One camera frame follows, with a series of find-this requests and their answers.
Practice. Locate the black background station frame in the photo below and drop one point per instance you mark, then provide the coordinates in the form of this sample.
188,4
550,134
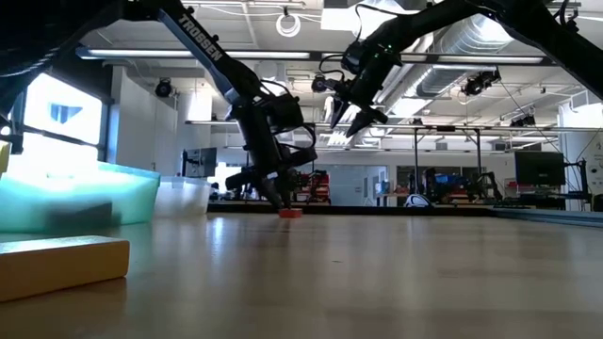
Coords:
445,128

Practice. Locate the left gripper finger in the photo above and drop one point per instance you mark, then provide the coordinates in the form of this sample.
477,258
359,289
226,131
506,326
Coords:
289,193
274,193

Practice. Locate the silver ventilation duct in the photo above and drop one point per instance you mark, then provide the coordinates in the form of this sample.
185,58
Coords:
452,75

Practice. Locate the white ceiling baffles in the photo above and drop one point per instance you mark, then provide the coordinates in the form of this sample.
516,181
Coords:
400,101

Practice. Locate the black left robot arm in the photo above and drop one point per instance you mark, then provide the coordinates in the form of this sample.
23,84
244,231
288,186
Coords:
207,47

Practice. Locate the black monitor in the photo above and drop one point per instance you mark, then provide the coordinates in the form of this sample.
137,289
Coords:
200,162
539,168

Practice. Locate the red cart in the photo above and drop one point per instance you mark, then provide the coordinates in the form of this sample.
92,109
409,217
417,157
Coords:
322,186

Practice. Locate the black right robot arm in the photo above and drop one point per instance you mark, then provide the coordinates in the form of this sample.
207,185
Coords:
542,33

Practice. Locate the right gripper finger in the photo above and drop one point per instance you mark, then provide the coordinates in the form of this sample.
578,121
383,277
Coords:
338,113
369,117

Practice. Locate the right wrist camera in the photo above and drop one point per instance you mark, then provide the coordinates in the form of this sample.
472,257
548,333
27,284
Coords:
356,56

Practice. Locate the bright window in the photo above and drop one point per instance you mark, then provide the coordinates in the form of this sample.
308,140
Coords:
61,113

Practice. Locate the long light bar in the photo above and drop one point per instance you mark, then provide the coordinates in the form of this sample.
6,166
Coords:
141,53

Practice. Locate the black aluminium table frame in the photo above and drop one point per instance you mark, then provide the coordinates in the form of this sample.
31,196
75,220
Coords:
358,210

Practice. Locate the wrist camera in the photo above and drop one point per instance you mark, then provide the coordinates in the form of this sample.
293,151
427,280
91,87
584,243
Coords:
356,56
285,113

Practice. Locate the black ceiling spotlight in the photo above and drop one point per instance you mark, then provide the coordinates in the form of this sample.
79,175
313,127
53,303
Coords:
163,88
523,120
318,85
480,82

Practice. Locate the long orange block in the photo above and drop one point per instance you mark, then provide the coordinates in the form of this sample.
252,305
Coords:
61,270

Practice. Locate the yellow plastic bin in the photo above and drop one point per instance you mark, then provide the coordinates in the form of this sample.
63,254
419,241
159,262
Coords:
4,157

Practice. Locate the clear plastic bin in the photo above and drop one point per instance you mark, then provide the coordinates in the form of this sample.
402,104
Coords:
184,198

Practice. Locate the red rectangular block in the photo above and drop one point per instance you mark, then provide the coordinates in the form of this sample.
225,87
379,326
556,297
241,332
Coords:
289,214

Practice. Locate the teal plastic bin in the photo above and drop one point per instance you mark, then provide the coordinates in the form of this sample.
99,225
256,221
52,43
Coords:
127,198

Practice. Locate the white and black helmet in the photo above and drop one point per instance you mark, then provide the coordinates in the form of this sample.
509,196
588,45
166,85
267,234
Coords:
417,201

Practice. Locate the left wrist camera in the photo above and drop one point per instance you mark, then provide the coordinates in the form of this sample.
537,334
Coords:
285,113

